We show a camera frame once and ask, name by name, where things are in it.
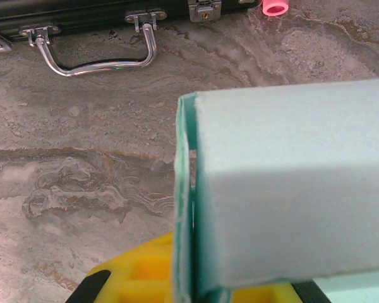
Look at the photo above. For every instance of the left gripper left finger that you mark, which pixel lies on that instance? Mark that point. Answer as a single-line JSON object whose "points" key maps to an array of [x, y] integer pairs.
{"points": [[139, 268]]}

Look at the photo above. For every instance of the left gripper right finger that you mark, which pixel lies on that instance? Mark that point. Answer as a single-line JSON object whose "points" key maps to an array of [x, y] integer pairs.
{"points": [[271, 295]]}

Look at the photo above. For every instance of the light blue paper box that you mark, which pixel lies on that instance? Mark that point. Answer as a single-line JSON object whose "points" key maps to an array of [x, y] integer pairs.
{"points": [[287, 173]]}

